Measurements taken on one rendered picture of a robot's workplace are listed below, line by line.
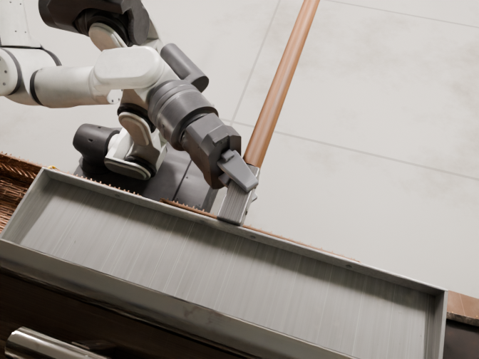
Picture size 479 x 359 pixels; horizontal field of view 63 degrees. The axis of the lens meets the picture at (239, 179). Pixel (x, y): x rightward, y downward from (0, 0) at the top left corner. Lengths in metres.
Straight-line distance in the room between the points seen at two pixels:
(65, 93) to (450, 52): 2.45
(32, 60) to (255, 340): 0.65
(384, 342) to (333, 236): 1.36
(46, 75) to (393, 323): 0.64
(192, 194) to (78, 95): 1.05
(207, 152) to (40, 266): 0.30
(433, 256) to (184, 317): 1.78
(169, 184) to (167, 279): 1.26
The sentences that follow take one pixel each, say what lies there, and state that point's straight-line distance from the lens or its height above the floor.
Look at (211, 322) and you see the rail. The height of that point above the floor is 1.43.
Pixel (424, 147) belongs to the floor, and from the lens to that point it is 2.26.
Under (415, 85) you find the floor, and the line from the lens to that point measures 2.54.
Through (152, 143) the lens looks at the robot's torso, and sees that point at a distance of 1.42.
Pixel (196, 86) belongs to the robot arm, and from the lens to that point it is 0.63.
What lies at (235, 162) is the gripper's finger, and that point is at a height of 1.22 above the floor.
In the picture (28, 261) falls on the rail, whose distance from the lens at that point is 0.28.
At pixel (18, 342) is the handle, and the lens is 0.23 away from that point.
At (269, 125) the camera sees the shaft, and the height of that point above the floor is 1.21.
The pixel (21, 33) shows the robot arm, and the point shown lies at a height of 1.21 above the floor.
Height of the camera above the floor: 1.67
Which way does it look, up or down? 59 degrees down
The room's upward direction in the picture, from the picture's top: straight up
